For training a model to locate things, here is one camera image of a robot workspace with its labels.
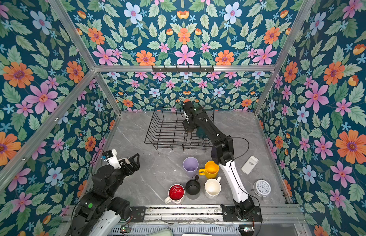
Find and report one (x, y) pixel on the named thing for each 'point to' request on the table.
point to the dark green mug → (200, 132)
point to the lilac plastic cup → (191, 164)
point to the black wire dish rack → (167, 131)
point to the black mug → (193, 187)
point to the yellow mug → (211, 170)
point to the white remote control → (249, 164)
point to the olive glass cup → (189, 126)
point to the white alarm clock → (261, 188)
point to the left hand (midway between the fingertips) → (134, 154)
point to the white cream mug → (213, 187)
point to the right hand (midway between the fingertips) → (190, 125)
